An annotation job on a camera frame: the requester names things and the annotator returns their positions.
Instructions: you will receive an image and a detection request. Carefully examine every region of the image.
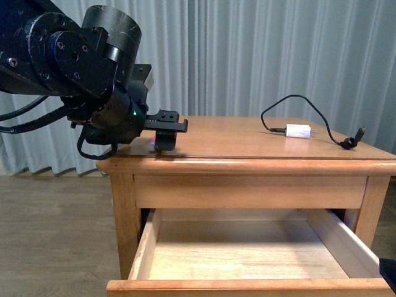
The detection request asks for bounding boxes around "white charger adapter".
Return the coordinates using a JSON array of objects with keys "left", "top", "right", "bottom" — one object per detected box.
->
[{"left": 285, "top": 124, "right": 317, "bottom": 139}]

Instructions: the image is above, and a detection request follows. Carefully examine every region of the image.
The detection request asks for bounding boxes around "light blue curtain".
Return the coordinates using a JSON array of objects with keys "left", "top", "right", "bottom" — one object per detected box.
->
[{"left": 0, "top": 0, "right": 396, "bottom": 178}]

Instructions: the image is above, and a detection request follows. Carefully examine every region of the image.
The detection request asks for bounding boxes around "wooden drawer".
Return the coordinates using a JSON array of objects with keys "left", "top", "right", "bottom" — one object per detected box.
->
[{"left": 107, "top": 209, "right": 394, "bottom": 296}]

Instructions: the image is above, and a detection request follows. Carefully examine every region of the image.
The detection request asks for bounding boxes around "pink marker with clear cap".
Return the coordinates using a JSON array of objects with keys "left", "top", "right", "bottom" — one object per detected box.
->
[{"left": 149, "top": 137, "right": 156, "bottom": 152}]

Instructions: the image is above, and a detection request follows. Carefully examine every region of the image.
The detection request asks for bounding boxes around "wooden nightstand cabinet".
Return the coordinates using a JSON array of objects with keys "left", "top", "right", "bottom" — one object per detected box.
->
[{"left": 97, "top": 116, "right": 395, "bottom": 278}]

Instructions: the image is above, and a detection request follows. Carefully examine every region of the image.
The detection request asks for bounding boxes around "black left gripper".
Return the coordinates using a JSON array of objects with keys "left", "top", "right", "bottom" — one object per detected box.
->
[{"left": 67, "top": 64, "right": 189, "bottom": 151}]

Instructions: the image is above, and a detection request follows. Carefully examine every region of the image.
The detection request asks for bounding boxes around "black charging cable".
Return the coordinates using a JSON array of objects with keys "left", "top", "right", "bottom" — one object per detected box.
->
[{"left": 260, "top": 94, "right": 367, "bottom": 150}]

